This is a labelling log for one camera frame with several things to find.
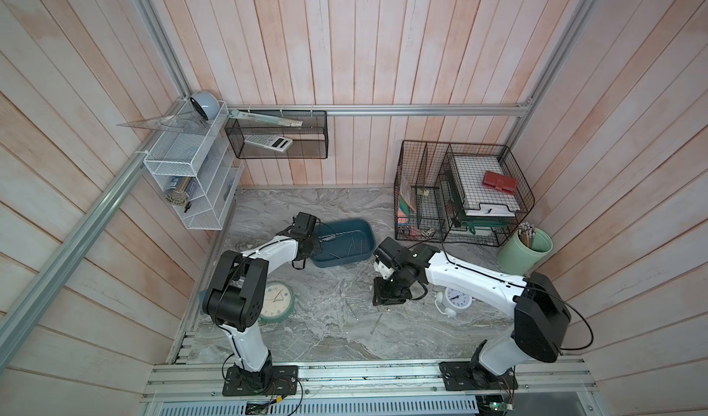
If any teal plastic storage box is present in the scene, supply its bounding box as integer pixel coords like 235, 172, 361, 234
310, 219, 376, 268

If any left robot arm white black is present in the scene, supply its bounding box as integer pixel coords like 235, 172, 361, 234
202, 212, 321, 389

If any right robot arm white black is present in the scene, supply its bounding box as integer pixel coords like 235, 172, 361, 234
372, 238, 571, 378

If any white alarm clock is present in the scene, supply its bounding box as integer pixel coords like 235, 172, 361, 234
435, 288, 475, 318

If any white calculator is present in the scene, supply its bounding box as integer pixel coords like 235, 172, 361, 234
244, 135, 293, 152

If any white paper stack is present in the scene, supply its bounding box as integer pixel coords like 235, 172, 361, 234
451, 155, 521, 218

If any mint green pen cup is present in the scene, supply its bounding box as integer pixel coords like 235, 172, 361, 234
497, 222, 553, 276

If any red wallet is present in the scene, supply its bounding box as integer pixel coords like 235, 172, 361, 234
482, 171, 517, 195

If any clear triangle ruler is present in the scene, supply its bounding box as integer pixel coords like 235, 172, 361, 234
119, 113, 205, 134

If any blue grey round speaker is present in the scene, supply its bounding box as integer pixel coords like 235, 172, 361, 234
190, 91, 221, 122

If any green round wall clock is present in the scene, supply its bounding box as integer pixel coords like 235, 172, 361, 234
260, 281, 295, 324

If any black wire desk organizer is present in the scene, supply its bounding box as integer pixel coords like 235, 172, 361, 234
394, 139, 536, 247

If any black wire wall basket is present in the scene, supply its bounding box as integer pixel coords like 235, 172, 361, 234
224, 109, 329, 160

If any white wire wall shelf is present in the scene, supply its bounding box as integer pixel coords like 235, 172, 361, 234
144, 100, 244, 231

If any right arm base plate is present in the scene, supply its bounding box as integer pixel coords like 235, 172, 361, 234
439, 362, 518, 391

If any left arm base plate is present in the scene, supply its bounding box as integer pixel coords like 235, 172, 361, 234
222, 364, 299, 397

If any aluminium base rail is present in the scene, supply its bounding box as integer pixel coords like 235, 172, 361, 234
141, 356, 598, 402

